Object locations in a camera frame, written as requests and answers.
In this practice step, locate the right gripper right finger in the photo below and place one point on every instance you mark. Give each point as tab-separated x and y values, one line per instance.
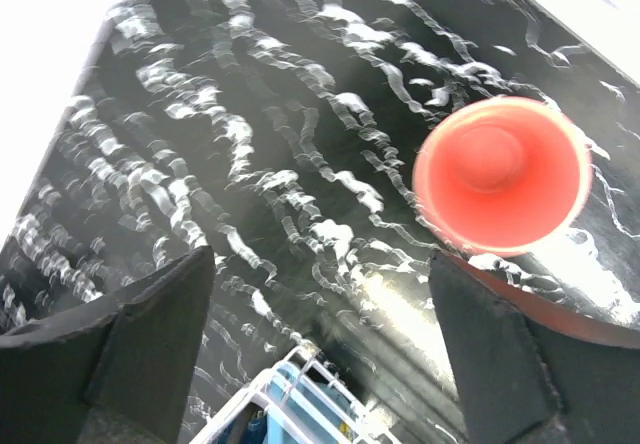
530	371

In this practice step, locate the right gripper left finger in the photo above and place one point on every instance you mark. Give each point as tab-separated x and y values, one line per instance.
117	369

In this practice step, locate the pink plastic cup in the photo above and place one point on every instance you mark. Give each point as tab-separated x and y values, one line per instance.
502	175

